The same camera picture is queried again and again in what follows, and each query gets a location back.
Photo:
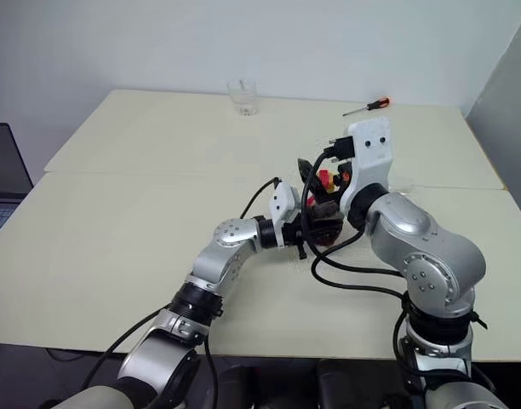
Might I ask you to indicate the dark laptop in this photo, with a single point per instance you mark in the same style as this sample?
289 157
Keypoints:
7 170

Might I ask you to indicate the clear glass tumbler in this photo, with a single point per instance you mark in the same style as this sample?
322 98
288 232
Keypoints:
243 98

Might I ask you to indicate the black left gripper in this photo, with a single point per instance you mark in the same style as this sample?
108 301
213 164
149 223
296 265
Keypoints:
294 234

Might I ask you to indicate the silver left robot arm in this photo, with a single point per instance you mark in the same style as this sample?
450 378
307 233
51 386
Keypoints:
226 238

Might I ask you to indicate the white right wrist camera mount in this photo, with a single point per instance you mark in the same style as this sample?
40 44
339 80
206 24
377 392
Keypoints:
371 149

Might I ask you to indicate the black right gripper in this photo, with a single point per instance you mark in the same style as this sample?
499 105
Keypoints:
343 149

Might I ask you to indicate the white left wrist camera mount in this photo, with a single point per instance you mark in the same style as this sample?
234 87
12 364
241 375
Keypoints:
284 200

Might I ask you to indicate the grey partition panel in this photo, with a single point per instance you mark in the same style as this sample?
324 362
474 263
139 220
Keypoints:
507 128

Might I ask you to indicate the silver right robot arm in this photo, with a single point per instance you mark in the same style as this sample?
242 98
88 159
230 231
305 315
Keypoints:
413 230

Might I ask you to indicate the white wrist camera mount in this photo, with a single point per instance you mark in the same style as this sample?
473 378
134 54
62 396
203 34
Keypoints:
284 200
371 149

